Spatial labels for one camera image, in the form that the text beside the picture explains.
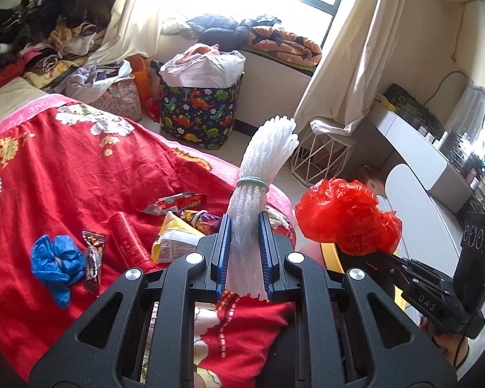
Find pink floral bag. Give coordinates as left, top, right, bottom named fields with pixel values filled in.
left=91, top=77, right=143, bottom=122

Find dark blue jacket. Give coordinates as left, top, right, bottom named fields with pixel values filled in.
left=186, top=13, right=284, bottom=45

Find dinosaur print storage basket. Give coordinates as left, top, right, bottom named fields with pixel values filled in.
left=158, top=70, right=244, bottom=151

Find pile of dark clothes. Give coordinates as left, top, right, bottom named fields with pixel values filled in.
left=0, top=0, right=116, bottom=77

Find orange bag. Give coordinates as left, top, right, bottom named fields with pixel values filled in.
left=127, top=54, right=154, bottom=108

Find white drawer cabinet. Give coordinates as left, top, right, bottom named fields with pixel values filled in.
left=378, top=162, right=475, bottom=287

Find black framed window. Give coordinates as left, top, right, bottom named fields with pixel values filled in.
left=145, top=0, right=354, bottom=45

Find brown patterned blanket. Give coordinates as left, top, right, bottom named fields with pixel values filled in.
left=22, top=54, right=87, bottom=90

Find red floral blanket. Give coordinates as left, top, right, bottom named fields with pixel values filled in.
left=0, top=93, right=297, bottom=388

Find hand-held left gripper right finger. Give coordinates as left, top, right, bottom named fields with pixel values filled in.
left=259, top=211, right=457, bottom=388

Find white foam net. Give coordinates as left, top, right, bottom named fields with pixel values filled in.
left=224, top=116, right=300, bottom=302

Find white cloth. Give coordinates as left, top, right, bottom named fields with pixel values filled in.
left=162, top=18, right=199, bottom=39

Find yellow snack packet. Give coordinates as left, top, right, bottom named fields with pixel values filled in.
left=151, top=210, right=207, bottom=263

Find orange cloth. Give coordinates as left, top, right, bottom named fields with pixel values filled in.
left=180, top=43, right=223, bottom=58

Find brown snack wrapper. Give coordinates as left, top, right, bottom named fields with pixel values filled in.
left=82, top=230, right=106, bottom=294

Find wavy frame mirror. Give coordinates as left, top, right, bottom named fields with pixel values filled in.
left=445, top=83, right=485, bottom=150

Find dark acrylic organizer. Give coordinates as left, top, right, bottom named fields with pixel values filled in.
left=438, top=129, right=485, bottom=178

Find white vanity desk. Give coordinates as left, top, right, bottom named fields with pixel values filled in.
left=368, top=99, right=485, bottom=215

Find large white bag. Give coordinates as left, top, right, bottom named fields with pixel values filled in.
left=159, top=50, right=246, bottom=89

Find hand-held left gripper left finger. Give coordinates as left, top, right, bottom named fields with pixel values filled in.
left=28, top=212, right=233, bottom=388

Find dark red cloth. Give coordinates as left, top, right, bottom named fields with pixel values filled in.
left=0, top=59, right=29, bottom=98

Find red plastic bag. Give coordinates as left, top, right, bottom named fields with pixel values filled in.
left=295, top=178, right=403, bottom=256

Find red tube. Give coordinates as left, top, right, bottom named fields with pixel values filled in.
left=108, top=212, right=152, bottom=265

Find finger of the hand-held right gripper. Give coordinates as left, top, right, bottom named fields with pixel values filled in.
left=345, top=251, right=409, bottom=304
left=382, top=253, right=455, bottom=292

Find green rubber band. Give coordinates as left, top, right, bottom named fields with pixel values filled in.
left=235, top=176, right=269, bottom=193

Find black bag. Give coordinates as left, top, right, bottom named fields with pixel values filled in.
left=384, top=83, right=445, bottom=138

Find purple snack wrapper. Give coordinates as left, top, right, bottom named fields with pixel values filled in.
left=182, top=209, right=224, bottom=237

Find lavender and white clothes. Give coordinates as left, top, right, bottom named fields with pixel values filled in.
left=50, top=60, right=132, bottom=103

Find red snack packet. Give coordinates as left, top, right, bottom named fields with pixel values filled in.
left=139, top=193, right=208, bottom=216

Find person's right hand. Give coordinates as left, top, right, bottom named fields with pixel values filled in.
left=418, top=316, right=469, bottom=370

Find beige bed sheet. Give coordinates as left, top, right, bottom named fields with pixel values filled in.
left=0, top=77, right=45, bottom=130

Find cream curtain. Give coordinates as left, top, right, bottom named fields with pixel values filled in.
left=293, top=0, right=411, bottom=136
left=87, top=0, right=174, bottom=65

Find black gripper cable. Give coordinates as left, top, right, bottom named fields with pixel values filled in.
left=453, top=331, right=470, bottom=370

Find crumpled blue plastic glove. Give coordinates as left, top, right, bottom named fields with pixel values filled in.
left=30, top=234, right=85, bottom=310

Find orange patterned quilt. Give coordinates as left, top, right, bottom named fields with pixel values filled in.
left=244, top=25, right=323, bottom=66

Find white wire side table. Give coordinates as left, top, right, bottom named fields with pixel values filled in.
left=290, top=117, right=354, bottom=184

